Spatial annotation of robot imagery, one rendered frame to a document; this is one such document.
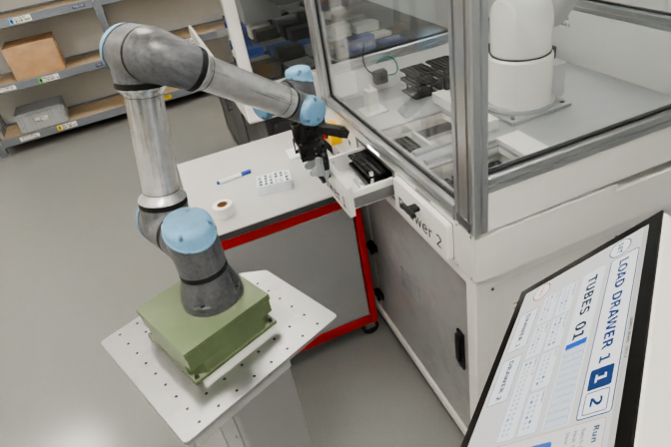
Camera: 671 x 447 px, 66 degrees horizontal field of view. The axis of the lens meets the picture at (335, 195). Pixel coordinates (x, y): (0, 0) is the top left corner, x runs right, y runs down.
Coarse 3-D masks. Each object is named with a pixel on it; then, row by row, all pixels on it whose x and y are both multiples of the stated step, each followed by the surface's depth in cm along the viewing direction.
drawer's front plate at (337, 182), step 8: (336, 176) 157; (336, 184) 158; (344, 184) 152; (336, 192) 162; (344, 192) 153; (336, 200) 165; (344, 200) 156; (352, 200) 153; (344, 208) 159; (352, 208) 154; (352, 216) 156
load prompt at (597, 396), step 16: (624, 256) 78; (624, 272) 74; (608, 288) 75; (624, 288) 71; (608, 304) 72; (624, 304) 69; (608, 320) 69; (624, 320) 66; (608, 336) 66; (624, 336) 64; (592, 352) 67; (608, 352) 64; (592, 368) 64; (608, 368) 62; (592, 384) 62; (608, 384) 60; (592, 400) 60; (608, 400) 58; (576, 416) 60; (592, 416) 58
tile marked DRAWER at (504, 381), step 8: (512, 360) 83; (520, 360) 81; (504, 368) 84; (512, 368) 81; (504, 376) 82; (512, 376) 79; (496, 384) 82; (504, 384) 80; (496, 392) 80; (504, 392) 78; (496, 400) 78; (504, 400) 76
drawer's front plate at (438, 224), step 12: (396, 180) 150; (396, 192) 152; (408, 192) 143; (396, 204) 155; (408, 204) 146; (420, 204) 138; (408, 216) 149; (420, 216) 141; (432, 216) 133; (420, 228) 144; (432, 228) 136; (444, 228) 129; (432, 240) 139; (444, 240) 131; (444, 252) 134
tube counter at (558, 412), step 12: (576, 324) 75; (588, 324) 72; (576, 336) 73; (588, 336) 70; (564, 348) 73; (576, 348) 70; (564, 360) 71; (576, 360) 68; (564, 372) 69; (576, 372) 66; (564, 384) 67; (576, 384) 65; (552, 396) 67; (564, 396) 65; (552, 408) 65; (564, 408) 63; (552, 420) 63; (564, 420) 61
